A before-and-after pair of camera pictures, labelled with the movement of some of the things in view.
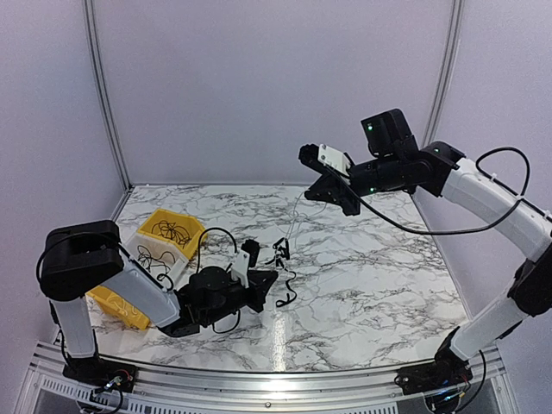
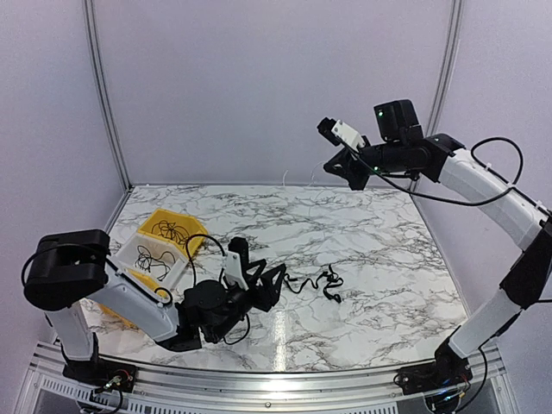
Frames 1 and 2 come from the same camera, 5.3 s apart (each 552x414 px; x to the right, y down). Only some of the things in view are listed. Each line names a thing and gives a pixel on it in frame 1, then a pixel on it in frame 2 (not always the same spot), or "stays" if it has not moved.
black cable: x=147 y=260 stays
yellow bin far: x=178 y=228 stays
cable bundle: x=282 y=251 → x=331 y=276
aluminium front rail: x=368 y=392 stays
